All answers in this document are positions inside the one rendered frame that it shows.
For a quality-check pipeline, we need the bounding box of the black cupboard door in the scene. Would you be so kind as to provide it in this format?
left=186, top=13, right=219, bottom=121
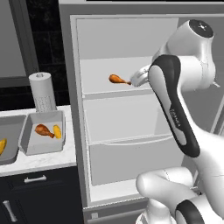
left=0, top=186, right=85, bottom=224

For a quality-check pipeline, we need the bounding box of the grey window frame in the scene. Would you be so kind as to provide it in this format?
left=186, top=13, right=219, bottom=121
left=0, top=0, right=40, bottom=88

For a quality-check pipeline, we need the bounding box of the grey tupperware container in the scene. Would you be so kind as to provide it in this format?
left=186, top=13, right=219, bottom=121
left=0, top=114, right=28, bottom=166
left=17, top=109, right=67, bottom=157

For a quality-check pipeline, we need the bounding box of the silver drawer handle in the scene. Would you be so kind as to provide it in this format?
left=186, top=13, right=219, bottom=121
left=24, top=174, right=47, bottom=184

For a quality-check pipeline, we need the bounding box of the silver cupboard handle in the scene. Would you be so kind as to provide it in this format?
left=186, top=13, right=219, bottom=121
left=2, top=199, right=18, bottom=223

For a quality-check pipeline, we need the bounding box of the black drawer front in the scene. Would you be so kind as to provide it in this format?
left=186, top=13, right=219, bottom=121
left=0, top=166, right=79, bottom=196

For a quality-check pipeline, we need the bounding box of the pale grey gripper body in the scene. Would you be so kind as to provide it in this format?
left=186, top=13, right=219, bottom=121
left=129, top=65, right=152, bottom=88

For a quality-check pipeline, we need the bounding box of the white paper towel roll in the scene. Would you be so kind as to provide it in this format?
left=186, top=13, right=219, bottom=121
left=28, top=72, right=58, bottom=114

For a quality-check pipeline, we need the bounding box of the grey open fridge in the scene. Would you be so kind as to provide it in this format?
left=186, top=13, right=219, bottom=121
left=58, top=0, right=224, bottom=224

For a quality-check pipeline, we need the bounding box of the brown chicken drumstick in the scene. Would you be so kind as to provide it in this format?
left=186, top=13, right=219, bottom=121
left=108, top=73, right=132, bottom=86
left=34, top=123, right=56, bottom=139

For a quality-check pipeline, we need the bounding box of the yellow corn cob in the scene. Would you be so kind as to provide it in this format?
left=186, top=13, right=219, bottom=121
left=0, top=138, right=8, bottom=157
left=52, top=124, right=63, bottom=140

